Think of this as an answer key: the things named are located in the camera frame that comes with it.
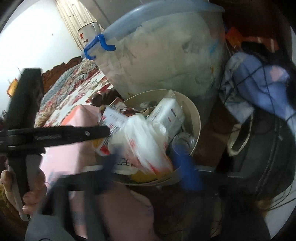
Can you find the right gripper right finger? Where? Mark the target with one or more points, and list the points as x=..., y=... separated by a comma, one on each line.
x=226, y=212

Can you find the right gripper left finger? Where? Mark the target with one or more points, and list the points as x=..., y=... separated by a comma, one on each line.
x=70, y=210

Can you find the white plastic bag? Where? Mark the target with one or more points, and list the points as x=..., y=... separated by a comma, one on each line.
x=143, y=143

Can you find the small red white wrapper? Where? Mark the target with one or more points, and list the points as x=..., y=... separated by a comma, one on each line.
x=114, y=120

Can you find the orange snack wrapper bag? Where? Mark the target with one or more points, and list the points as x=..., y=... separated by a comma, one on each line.
x=120, y=106

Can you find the beige round trash bin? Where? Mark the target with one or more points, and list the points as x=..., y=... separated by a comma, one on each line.
x=126, y=173

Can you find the left hand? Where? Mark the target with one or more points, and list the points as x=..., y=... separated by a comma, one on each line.
x=32, y=198

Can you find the pink tree-print bed sheet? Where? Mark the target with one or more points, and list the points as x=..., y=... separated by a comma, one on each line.
x=128, y=215

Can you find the dark wooden headboard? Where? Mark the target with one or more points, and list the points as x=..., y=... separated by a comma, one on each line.
x=51, y=76

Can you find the floral bed quilt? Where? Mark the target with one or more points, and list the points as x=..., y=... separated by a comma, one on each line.
x=74, y=92

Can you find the folded patterned blanket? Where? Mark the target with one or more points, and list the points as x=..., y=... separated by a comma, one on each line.
x=85, y=69

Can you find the white green tissue pack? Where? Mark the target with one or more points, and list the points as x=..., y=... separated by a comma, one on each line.
x=169, y=113

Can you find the white enamel star mug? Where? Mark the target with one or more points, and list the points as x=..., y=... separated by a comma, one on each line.
x=88, y=32

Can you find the patterned curtain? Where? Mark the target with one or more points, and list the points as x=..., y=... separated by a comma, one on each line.
x=74, y=15

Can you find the purple clothes pile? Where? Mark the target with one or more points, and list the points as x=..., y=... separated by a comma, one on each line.
x=248, y=83

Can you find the orange wall calendar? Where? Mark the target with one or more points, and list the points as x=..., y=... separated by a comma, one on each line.
x=12, y=87

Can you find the clear bin blue handle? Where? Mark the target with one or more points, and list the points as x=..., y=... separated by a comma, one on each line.
x=177, y=45

